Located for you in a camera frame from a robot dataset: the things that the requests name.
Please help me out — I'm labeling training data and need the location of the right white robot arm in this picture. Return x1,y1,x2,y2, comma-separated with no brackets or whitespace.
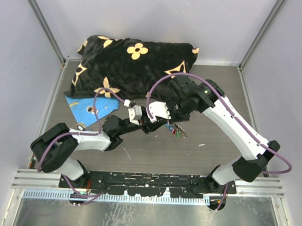
166,75,280,193

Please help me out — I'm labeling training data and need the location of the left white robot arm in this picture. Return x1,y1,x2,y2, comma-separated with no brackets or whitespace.
30,115,167,188

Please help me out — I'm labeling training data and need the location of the black floral plush pillow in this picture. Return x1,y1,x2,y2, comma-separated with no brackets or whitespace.
64,35,199,99

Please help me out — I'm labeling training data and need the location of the blue cartoon cloth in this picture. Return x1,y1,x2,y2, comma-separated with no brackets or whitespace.
65,96,119,127

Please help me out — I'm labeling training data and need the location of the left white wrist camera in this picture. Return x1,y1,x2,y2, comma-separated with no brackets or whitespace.
124,99,142,125

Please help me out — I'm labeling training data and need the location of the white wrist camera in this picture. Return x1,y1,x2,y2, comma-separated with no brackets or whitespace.
124,99,142,125
147,101,171,123

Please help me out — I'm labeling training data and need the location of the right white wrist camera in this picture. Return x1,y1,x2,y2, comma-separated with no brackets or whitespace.
147,101,171,123

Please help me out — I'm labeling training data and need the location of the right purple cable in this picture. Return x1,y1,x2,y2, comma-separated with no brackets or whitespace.
143,71,296,176

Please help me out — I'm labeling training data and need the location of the purple cable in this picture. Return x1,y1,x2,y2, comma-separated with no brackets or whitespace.
143,71,296,176
37,85,137,177

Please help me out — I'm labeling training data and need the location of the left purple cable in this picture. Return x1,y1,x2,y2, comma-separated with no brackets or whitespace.
37,85,137,177

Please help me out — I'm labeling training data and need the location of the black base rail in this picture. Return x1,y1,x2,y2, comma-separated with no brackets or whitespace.
71,171,224,198

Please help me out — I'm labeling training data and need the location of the white slotted cable duct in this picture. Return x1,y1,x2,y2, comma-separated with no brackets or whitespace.
22,189,210,206

